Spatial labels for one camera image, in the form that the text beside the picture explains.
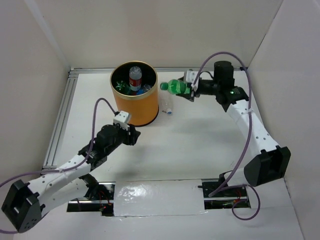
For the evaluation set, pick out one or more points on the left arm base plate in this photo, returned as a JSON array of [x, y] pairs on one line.
[[101, 202]]

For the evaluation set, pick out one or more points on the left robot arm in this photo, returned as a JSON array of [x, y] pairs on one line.
[[26, 203]]

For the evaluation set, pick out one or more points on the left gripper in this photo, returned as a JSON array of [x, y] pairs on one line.
[[131, 139]]

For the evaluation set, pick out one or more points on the silver tape sheet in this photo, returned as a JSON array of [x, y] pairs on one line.
[[158, 198]]

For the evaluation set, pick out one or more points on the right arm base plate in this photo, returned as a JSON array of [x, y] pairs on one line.
[[224, 199]]

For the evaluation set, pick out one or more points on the orange cylindrical bin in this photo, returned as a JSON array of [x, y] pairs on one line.
[[143, 108]]

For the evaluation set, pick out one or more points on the green bottle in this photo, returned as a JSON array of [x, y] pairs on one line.
[[123, 88], [175, 87]]

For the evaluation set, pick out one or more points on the green bottle front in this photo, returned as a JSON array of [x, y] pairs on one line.
[[123, 88]]

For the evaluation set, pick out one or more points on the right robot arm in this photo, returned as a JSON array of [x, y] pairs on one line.
[[269, 160]]

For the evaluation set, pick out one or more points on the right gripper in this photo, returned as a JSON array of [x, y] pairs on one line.
[[189, 96]]

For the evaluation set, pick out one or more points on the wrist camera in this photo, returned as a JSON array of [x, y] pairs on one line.
[[190, 78], [122, 119]]

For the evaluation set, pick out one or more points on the red label water bottle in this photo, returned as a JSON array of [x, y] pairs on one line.
[[135, 78]]

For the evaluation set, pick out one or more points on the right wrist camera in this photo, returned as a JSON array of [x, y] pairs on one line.
[[190, 78]]

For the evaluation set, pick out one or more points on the blue label water bottle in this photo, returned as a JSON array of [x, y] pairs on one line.
[[140, 92]]

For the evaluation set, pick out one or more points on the clear bottle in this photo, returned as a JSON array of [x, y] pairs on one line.
[[166, 103], [146, 87]]

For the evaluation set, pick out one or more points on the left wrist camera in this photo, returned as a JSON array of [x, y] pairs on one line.
[[122, 119]]

